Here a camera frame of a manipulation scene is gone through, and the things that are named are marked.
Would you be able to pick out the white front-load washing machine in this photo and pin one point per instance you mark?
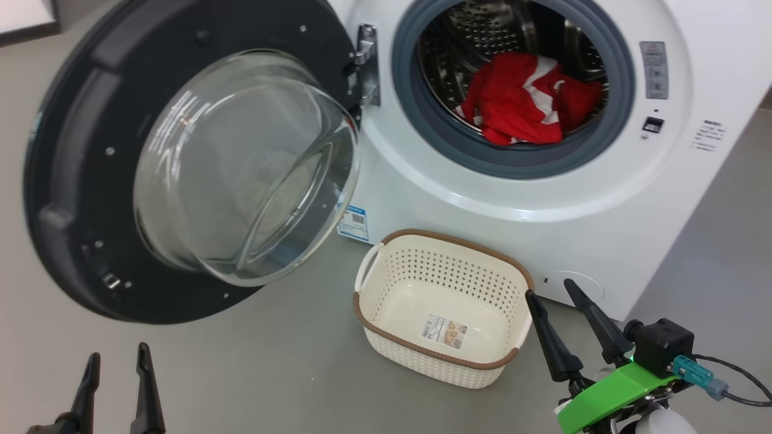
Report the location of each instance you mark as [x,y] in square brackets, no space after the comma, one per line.
[603,241]

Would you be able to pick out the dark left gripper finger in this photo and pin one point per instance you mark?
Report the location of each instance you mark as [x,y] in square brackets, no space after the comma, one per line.
[148,410]
[84,410]

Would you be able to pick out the cream perforated basket brown rim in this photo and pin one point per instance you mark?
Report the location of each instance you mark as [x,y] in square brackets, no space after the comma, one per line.
[398,283]

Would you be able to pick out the red garment with white stripes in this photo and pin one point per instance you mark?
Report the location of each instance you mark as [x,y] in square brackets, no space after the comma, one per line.
[512,102]

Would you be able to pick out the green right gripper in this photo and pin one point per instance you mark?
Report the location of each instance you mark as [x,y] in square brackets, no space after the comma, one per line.
[615,392]

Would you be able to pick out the perforated steel washer drum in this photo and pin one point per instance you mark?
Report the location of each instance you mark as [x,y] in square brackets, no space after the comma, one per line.
[482,24]

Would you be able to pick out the grey rubber door gasket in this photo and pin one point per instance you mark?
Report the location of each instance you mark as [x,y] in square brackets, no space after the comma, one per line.
[422,132]

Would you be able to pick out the blue energy label sticker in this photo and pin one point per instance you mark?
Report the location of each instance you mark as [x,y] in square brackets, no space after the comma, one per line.
[353,223]

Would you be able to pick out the grey warning sticker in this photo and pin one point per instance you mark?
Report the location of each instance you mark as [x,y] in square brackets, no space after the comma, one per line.
[654,69]

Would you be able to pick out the basket product label sticker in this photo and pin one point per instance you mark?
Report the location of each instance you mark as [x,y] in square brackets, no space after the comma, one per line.
[445,333]

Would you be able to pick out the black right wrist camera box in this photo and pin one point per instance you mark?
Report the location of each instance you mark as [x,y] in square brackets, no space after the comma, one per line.
[660,346]

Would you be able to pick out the round white filter cover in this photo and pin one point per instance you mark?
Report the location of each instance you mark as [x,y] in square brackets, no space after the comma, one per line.
[552,286]

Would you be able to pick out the black round glass washer door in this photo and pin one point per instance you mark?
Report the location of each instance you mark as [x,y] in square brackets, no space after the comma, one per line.
[66,150]

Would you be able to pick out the metal door hinge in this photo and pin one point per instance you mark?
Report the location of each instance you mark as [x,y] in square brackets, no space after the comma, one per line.
[367,60]

